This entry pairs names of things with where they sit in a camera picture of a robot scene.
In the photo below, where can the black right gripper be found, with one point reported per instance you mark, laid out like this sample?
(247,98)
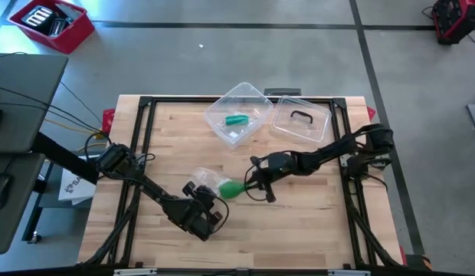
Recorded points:
(277,166)

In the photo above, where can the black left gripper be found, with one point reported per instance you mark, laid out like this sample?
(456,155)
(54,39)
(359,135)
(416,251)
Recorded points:
(201,201)

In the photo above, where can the clear plastic zip bag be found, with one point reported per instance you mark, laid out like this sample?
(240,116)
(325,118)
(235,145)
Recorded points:
(235,134)
(207,176)

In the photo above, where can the dark green elastic bandage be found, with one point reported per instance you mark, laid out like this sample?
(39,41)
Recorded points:
(231,189)

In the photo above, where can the teal green elastic bandage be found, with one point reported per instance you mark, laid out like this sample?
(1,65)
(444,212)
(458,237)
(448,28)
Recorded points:
(236,119)

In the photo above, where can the clear plastic storage box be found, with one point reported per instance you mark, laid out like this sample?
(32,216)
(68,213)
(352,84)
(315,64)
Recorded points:
(256,103)

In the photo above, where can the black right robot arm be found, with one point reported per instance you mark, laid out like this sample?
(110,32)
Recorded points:
(337,147)

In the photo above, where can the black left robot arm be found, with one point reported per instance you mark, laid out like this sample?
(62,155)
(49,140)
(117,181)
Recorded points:
(149,189)

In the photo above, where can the red clamp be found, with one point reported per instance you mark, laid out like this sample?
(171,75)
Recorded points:
(108,119)
(371,113)

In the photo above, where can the white printed sheet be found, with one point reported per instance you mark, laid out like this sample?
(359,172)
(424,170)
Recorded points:
(74,189)

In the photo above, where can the black desk support beam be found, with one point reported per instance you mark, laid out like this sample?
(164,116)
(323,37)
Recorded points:
(61,157)

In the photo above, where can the dark desk leg with caster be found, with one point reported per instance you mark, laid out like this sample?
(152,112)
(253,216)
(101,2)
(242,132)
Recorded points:
(32,214)

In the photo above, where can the grey desk top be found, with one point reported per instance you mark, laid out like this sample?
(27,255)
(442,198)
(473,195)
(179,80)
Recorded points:
(30,76)
(19,214)

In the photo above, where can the red plastic crate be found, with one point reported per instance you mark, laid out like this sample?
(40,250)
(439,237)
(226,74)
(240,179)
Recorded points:
(73,38)

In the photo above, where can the black computer mouse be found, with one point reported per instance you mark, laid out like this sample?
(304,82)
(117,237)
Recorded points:
(0,191)

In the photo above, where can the black and silver device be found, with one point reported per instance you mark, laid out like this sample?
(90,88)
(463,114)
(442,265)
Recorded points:
(59,27)

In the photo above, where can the grey sheet in crate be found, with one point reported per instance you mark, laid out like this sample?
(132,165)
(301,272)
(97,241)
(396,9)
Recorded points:
(71,10)

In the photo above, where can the black device with white stripes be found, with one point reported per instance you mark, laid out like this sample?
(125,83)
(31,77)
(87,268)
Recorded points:
(38,17)

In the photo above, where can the red and black equipment case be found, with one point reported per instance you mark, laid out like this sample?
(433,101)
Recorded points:
(456,19)

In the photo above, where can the black aluminium table frame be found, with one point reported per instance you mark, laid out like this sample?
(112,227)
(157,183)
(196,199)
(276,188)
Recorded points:
(176,99)

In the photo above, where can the white metal bracket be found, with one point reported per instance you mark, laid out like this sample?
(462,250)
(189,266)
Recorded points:
(136,271)
(348,273)

